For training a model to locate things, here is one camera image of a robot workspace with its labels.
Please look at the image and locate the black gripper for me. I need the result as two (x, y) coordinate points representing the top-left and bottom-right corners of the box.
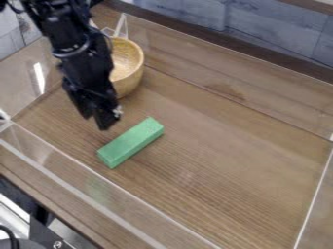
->
(56, 32), (122, 130)

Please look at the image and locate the green rectangular block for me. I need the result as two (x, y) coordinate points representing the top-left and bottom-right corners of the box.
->
(96, 117), (164, 168)

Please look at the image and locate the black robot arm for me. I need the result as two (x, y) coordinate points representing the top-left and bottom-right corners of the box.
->
(0, 0), (120, 130)

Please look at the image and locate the wooden bowl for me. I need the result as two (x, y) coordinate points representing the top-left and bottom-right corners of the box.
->
(110, 37), (144, 98)

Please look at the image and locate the clear acrylic enclosure wall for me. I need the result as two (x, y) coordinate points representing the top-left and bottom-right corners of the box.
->
(0, 9), (333, 249)

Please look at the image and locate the black metal bracket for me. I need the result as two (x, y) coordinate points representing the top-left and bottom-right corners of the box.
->
(28, 216), (76, 249)

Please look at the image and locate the black cable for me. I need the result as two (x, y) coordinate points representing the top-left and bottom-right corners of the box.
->
(0, 224), (21, 249)

